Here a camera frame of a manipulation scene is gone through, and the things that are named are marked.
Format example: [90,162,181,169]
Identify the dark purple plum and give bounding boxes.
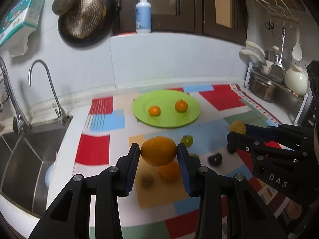
[208,153,223,167]

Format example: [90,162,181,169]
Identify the yellow green fruit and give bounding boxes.
[190,154,200,161]

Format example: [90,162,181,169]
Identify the round orange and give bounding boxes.
[158,161,181,183]

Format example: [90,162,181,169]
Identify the brownish green round fruit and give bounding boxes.
[140,173,154,188]

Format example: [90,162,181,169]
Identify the oval orange mandarin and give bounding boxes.
[141,136,177,167]

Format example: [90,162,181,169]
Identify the large orange with stem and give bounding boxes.
[175,99,188,113]

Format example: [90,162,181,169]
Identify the small orange mandarin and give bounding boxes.
[148,106,160,117]

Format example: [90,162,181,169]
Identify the small tan fruit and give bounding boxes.
[229,121,247,135]

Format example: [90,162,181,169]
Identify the black box appliance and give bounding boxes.
[301,61,319,128]

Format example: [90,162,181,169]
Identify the metal dish rack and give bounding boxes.
[244,62,310,126]

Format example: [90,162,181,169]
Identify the steel pot on rack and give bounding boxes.
[249,73,277,103]

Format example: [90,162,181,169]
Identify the metal spatula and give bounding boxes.
[268,26,286,83]

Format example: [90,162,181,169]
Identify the colourful patchwork table mat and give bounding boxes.
[72,84,289,238]

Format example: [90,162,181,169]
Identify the stainless steel sink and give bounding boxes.
[1,127,67,217]

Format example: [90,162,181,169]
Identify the white rice paddle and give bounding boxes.
[292,28,303,61]

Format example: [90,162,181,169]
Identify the thin gooseneck faucet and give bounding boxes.
[28,59,73,125]

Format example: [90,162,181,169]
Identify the green plastic plate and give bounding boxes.
[132,90,201,128]

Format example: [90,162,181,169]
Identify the black scissors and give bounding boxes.
[265,21,276,37]

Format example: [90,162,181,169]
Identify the dark wooden cabinet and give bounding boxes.
[113,0,247,45]

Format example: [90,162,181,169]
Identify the blue white pump bottle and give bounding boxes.
[135,0,151,33]

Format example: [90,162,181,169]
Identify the metal perforated colander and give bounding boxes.
[61,0,107,39]

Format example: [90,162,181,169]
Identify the teal tissue pack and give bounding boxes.
[1,0,45,57]

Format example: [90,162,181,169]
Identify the black frying pan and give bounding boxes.
[58,0,118,48]

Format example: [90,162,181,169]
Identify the small brass pot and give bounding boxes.
[52,0,79,16]

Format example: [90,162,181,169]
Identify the cream pan handle lower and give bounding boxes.
[239,49,262,62]

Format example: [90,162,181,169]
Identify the cream pan handle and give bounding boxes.
[239,49,262,62]
[245,40,266,57]

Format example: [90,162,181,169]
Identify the cream pan handle upper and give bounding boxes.
[245,40,266,57]

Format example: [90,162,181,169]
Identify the white wire wall rack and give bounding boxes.
[255,0,300,23]

